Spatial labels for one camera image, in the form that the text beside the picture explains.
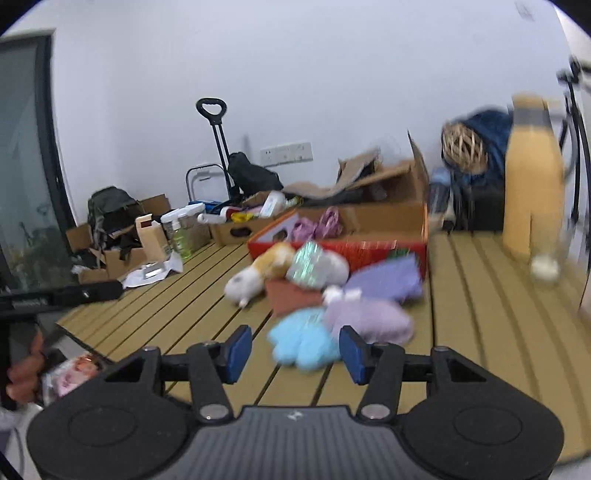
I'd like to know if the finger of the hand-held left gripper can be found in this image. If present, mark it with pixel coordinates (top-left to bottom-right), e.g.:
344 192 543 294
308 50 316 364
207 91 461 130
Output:
45 280 125 306

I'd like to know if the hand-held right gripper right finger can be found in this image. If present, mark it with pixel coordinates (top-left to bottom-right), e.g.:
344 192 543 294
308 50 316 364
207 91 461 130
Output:
338 325 488 422

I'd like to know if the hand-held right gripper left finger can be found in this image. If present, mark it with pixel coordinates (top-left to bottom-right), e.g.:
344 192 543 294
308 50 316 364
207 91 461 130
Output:
104 324 254 424

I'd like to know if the lilac fluffy plush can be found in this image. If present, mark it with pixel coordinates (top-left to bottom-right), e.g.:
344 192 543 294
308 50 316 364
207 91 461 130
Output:
322 285 415 346

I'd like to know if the light blue fluffy glove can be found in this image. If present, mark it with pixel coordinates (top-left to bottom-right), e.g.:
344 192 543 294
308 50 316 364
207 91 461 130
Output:
268 308 342 370

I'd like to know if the brown cloth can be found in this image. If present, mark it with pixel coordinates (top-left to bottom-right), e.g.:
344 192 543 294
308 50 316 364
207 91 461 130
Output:
264 278 326 317

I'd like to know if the purple towel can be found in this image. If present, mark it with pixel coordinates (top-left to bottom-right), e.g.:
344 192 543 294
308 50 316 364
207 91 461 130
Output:
344 256 424 304

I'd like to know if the yellow and white plush toy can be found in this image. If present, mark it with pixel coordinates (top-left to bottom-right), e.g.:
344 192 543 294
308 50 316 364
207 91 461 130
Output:
224 242 296 309

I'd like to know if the white plush with iridescent patch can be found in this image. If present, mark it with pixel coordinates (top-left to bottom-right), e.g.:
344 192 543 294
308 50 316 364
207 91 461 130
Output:
286 241 351 289

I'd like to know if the red cardboard box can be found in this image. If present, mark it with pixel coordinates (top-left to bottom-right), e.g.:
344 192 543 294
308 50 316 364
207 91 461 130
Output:
247 202 428 278

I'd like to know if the person's left hand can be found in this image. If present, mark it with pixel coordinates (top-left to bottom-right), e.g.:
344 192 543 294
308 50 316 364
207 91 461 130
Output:
6 329 46 408

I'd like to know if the open cardboard box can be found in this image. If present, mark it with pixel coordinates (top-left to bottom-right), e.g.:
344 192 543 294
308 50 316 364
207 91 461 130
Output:
65 194 172 283

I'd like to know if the crumpled white plastic wrap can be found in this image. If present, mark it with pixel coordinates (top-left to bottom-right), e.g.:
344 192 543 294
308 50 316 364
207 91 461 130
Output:
122 255 184 289

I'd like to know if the tall brown carton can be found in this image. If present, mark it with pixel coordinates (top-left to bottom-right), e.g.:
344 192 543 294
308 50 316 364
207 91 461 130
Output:
135 214 170 265

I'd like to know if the pink printed packet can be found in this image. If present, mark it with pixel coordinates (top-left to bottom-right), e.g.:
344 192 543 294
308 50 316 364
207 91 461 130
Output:
41 353 105 398

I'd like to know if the dark green backpack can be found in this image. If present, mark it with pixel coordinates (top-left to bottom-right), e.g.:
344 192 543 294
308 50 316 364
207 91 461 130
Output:
87 186 145 243

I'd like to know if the green liquid bottle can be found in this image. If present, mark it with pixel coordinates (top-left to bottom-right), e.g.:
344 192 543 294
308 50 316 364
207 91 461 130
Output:
170 219 193 260

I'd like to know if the clear plastic container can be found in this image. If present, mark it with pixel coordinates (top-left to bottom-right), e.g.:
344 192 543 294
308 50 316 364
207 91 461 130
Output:
178 214 212 253

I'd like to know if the pink fluffy item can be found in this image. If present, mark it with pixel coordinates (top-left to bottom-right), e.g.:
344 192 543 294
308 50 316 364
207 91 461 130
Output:
317 207 345 238
290 218 318 241

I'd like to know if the white and red can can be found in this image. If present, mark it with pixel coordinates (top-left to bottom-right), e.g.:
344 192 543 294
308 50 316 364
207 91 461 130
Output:
198 209 242 225

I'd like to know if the white plastic bottle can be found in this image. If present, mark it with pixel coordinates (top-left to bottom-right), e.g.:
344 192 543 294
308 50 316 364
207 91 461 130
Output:
259 191 287 218

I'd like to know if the large torn cardboard box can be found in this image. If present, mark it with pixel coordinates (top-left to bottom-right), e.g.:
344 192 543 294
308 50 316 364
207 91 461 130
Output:
283 131 431 234

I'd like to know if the black bag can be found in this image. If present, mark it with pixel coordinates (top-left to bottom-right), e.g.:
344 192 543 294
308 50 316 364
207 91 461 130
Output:
227 152 284 195

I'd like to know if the black case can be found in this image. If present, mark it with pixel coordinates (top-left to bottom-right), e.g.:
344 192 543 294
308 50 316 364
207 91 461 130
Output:
455 179 507 232

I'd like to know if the clear drinking glass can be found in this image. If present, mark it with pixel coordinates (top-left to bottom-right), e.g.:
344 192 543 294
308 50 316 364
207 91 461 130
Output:
529 226 573 283

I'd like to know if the wicker ball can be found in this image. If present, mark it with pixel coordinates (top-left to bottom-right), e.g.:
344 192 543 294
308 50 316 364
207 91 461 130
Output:
441 121 489 175

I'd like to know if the yellow thermos jug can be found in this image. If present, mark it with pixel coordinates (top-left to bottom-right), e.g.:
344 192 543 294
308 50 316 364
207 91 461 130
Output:
502 93 567 260

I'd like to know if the blue fabric bag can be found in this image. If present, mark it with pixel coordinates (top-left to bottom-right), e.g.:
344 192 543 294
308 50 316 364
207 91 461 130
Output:
455 110 514 186

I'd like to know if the black tripod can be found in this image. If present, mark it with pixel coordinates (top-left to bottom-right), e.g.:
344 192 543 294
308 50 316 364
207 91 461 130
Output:
556 55 591 224

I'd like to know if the small cardboard box with handle hole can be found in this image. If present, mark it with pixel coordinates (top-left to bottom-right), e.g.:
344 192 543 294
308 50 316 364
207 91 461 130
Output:
209 203 300 247

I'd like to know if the glass door with dark frame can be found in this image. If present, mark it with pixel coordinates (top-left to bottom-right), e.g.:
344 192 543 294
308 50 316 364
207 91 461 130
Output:
0 36 78 289

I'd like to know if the silver metal frame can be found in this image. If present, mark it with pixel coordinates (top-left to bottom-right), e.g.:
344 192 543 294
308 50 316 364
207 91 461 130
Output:
185 163 228 205

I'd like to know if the black trolley handle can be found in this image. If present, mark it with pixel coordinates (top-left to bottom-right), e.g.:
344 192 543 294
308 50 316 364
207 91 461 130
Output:
196 97 242 200

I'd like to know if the white wall outlet strip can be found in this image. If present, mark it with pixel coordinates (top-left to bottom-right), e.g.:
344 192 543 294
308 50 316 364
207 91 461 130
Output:
259 143 314 165

